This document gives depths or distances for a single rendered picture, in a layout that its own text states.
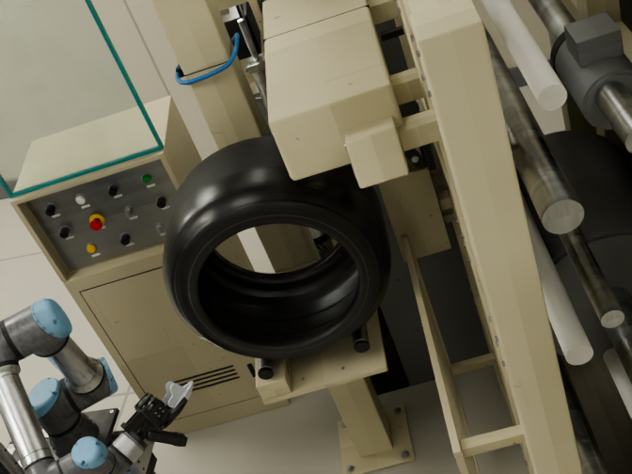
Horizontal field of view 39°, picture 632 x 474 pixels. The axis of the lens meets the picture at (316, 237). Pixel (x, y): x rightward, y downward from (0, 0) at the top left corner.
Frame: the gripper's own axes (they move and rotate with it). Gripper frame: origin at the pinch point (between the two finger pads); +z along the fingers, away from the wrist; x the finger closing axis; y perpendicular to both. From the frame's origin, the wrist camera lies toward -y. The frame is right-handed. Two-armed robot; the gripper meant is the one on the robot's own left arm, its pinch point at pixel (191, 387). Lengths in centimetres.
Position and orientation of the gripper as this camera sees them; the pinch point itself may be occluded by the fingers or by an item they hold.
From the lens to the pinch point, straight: 244.3
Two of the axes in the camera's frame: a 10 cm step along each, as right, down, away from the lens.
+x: -5.0, -0.3, 8.7
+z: 6.2, -7.0, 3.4
